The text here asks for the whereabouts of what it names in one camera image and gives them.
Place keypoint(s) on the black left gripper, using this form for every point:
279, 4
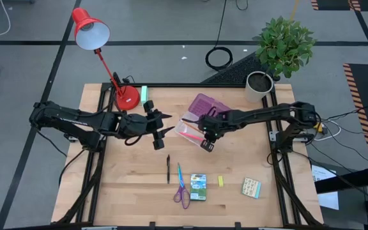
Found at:
139, 124

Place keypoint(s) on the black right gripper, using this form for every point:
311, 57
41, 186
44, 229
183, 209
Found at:
216, 124

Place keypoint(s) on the orange pencil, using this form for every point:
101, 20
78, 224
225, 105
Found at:
192, 127

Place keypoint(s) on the pink highlighter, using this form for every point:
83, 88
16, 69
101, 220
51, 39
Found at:
190, 136

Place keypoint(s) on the black pen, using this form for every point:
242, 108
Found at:
168, 169

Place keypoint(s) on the yellow sticky note pad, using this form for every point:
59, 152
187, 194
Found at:
220, 181

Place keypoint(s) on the green crayon box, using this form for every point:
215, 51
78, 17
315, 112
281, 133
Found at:
198, 188

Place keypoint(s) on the sticker sheet pad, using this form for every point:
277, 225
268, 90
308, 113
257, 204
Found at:
250, 188

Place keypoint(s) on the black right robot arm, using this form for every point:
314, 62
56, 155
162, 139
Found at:
267, 113

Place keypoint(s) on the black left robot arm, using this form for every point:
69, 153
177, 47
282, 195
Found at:
62, 115

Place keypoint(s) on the clear pencil case purple lid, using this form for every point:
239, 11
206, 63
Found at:
203, 103

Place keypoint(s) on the mint green stapler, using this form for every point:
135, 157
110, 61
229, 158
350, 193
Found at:
144, 95

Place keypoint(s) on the red desk lamp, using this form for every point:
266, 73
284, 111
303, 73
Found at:
128, 99

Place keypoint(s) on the white plant pot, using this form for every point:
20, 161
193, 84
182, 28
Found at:
251, 94

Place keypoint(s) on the black ridged floor mat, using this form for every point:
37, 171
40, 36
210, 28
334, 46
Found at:
235, 72

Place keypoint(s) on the green leafy plant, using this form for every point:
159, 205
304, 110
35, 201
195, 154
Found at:
283, 44

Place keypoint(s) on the white paper sheet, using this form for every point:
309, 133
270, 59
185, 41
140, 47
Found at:
326, 191

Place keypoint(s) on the black hazard striped mat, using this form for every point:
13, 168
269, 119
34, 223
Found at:
334, 4
366, 96

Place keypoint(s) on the black table frame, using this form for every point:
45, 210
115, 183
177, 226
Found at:
187, 85

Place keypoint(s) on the grey metal bracket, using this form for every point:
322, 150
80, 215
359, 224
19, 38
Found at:
275, 135

